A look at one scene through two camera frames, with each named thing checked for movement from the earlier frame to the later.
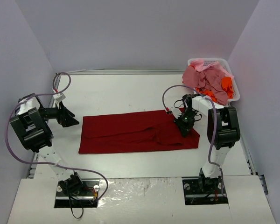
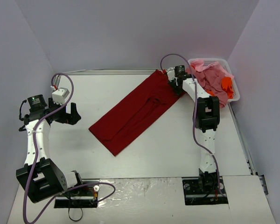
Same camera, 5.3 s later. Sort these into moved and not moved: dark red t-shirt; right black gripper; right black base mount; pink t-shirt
Moved: right black gripper; dark red t-shirt
Not moved: pink t-shirt; right black base mount
